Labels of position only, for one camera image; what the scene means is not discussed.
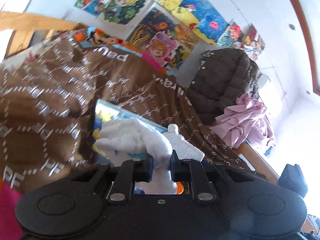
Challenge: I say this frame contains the white sock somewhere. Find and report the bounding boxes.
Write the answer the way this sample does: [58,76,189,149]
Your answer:
[93,118,204,194]

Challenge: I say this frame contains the painted frog shallow tray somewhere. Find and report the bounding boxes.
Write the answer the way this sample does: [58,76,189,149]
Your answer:
[92,100,172,167]

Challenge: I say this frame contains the pink crumpled garment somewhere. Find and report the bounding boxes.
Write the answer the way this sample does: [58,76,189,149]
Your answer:
[210,93,275,154]

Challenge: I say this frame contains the brown puffer jacket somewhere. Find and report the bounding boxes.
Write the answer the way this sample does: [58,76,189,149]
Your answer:
[187,48,261,125]

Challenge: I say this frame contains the brown PF patterned quilt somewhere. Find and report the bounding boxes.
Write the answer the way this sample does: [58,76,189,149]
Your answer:
[1,38,248,193]

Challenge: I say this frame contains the pink anime girl poster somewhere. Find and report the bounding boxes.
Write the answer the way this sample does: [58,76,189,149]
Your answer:
[144,31,178,67]

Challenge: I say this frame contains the pink anime corner poster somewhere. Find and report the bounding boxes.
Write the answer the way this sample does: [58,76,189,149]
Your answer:
[241,24,265,61]

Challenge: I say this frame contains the red-haired girl green poster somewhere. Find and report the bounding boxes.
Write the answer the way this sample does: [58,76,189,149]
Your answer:
[217,20,245,49]

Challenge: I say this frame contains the colourful cartoon striped blanket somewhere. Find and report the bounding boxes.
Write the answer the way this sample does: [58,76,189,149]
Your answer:
[73,27,166,74]

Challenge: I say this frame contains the pink jellyfish blue poster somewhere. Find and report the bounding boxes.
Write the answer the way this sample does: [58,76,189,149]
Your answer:
[194,7,228,42]

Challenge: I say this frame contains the blue sea yellow sand poster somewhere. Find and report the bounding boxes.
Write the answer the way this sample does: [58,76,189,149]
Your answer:
[171,0,220,28]

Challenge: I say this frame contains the blond boy green poster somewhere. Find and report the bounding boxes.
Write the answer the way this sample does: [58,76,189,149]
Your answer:
[97,0,152,32]

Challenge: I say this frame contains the wall air conditioner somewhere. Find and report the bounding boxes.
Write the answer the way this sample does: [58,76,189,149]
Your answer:
[257,73,270,88]

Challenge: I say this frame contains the wooden bed rail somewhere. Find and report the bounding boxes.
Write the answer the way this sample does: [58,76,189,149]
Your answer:
[1,11,77,58]

